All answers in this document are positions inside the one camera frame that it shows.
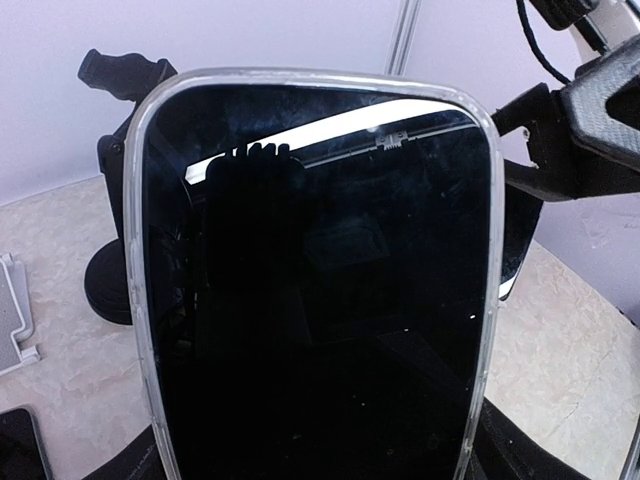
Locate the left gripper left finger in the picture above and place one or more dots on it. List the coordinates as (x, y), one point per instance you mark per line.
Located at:
(140, 460)

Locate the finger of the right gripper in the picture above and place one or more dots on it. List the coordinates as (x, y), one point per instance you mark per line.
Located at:
(584, 137)

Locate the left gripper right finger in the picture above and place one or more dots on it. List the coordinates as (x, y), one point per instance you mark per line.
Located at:
(502, 451)

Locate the black smartphone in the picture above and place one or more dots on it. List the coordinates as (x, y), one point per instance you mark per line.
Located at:
(21, 453)

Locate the white folding phone stand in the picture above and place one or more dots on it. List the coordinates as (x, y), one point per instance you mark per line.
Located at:
(16, 318)

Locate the small black disc phone stand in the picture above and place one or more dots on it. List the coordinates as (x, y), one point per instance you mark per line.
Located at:
(132, 77)

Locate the left aluminium frame post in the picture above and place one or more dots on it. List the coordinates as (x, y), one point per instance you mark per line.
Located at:
(402, 38)

